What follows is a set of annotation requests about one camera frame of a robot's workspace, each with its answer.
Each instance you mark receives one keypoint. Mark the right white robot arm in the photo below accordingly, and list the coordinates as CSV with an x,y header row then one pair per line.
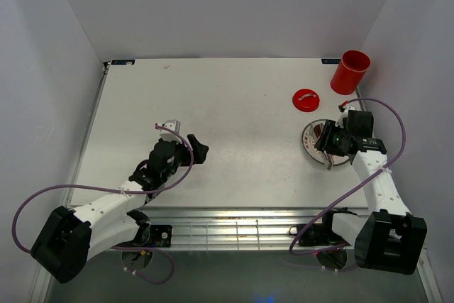
x,y
390,238

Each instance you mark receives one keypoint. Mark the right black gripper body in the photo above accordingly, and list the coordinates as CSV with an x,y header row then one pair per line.
x,y
333,137

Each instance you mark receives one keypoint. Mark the metal food tongs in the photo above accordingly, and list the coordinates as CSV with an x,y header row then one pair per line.
x,y
327,160

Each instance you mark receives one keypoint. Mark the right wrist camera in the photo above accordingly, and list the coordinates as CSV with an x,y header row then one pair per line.
x,y
346,107

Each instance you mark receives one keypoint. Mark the brown braised meat piece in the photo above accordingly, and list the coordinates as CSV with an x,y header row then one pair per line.
x,y
317,130

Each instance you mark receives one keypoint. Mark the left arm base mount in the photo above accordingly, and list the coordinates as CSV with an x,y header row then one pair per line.
x,y
152,233

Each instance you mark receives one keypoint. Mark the red container lid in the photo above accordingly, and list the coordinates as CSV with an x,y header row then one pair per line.
x,y
306,100

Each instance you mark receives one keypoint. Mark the patterned round plate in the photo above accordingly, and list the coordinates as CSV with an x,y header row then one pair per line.
x,y
308,140

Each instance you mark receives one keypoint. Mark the red cylindrical lunch container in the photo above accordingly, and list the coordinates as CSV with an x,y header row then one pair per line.
x,y
352,67

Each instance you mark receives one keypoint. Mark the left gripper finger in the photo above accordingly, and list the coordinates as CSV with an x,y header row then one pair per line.
x,y
194,143
200,152

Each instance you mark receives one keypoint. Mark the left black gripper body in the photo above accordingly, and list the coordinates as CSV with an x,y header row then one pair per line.
x,y
182,156

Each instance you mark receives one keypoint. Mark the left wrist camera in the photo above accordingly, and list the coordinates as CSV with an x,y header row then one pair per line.
x,y
169,130

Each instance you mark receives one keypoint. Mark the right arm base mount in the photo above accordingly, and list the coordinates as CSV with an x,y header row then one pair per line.
x,y
321,234

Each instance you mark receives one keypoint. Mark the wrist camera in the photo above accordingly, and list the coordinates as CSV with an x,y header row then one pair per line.
x,y
346,107
169,130

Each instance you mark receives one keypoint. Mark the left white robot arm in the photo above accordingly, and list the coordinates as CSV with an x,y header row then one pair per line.
x,y
70,237

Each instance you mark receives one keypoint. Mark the aluminium table frame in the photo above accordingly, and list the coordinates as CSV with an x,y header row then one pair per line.
x,y
257,183

